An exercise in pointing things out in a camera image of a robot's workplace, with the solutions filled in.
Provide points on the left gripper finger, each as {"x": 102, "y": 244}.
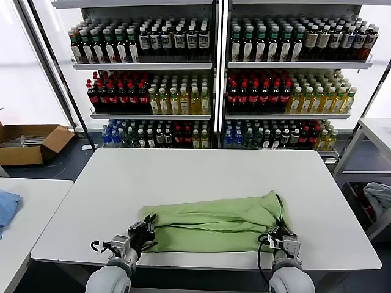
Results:
{"x": 151, "y": 227}
{"x": 140, "y": 226}

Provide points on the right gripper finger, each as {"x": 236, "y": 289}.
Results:
{"x": 275, "y": 232}
{"x": 288, "y": 231}

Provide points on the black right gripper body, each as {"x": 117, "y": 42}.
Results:
{"x": 280, "y": 241}

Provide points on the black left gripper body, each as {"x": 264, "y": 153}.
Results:
{"x": 142, "y": 239}

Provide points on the light green polo shirt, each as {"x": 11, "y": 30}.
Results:
{"x": 214, "y": 219}

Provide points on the grey white clothes pile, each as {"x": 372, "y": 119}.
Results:
{"x": 378, "y": 195}

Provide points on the silver right wrist module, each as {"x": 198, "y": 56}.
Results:
{"x": 291, "y": 242}

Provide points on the silver wrist module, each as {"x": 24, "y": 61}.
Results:
{"x": 291, "y": 242}
{"x": 119, "y": 244}

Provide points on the silver left wrist module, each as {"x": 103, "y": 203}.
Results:
{"x": 119, "y": 244}

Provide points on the clear green labelled bottle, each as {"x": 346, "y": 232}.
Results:
{"x": 248, "y": 138}
{"x": 132, "y": 138}
{"x": 258, "y": 138}
{"x": 123, "y": 138}

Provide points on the blue water bottle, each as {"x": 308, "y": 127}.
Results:
{"x": 228, "y": 138}
{"x": 115, "y": 138}
{"x": 237, "y": 138}
{"x": 106, "y": 137}

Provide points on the red capped cola bottle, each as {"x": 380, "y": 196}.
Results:
{"x": 232, "y": 98}
{"x": 113, "y": 99}
{"x": 264, "y": 98}
{"x": 143, "y": 99}
{"x": 103, "y": 99}
{"x": 178, "y": 138}
{"x": 123, "y": 99}
{"x": 187, "y": 138}
{"x": 303, "y": 138}
{"x": 312, "y": 137}
{"x": 253, "y": 98}
{"x": 285, "y": 97}
{"x": 242, "y": 98}
{"x": 133, "y": 99}
{"x": 92, "y": 99}
{"x": 274, "y": 98}

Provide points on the small white floor object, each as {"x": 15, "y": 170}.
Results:
{"x": 86, "y": 147}

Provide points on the blue folded cloth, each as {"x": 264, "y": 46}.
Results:
{"x": 7, "y": 207}

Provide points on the white framed side table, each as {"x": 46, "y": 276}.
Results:
{"x": 375, "y": 125}

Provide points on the open cardboard box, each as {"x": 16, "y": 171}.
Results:
{"x": 21, "y": 154}

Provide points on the clear wrapped items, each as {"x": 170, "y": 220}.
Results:
{"x": 27, "y": 140}

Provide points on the white vertical light strip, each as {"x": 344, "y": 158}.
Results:
{"x": 218, "y": 91}

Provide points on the black slanted metal pole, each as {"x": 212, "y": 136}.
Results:
{"x": 371, "y": 97}
{"x": 57, "y": 61}

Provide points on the grey shelf unit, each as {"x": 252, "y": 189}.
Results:
{"x": 137, "y": 66}
{"x": 290, "y": 65}

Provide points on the dark tea bottle green cap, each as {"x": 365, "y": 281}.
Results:
{"x": 110, "y": 52}
{"x": 274, "y": 49}
{"x": 236, "y": 49}
{"x": 133, "y": 52}
{"x": 297, "y": 49}
{"x": 261, "y": 49}
{"x": 88, "y": 52}
{"x": 99, "y": 52}
{"x": 249, "y": 49}
{"x": 77, "y": 52}
{"x": 121, "y": 52}
{"x": 286, "y": 49}

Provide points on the dark bottle blue white label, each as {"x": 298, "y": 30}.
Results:
{"x": 144, "y": 41}
{"x": 359, "y": 40}
{"x": 370, "y": 41}
{"x": 179, "y": 40}
{"x": 192, "y": 40}
{"x": 347, "y": 39}
{"x": 155, "y": 41}
{"x": 203, "y": 40}
{"x": 335, "y": 39}
{"x": 165, "y": 40}

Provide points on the dark bottle beige label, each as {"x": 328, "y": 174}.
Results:
{"x": 311, "y": 39}
{"x": 323, "y": 39}

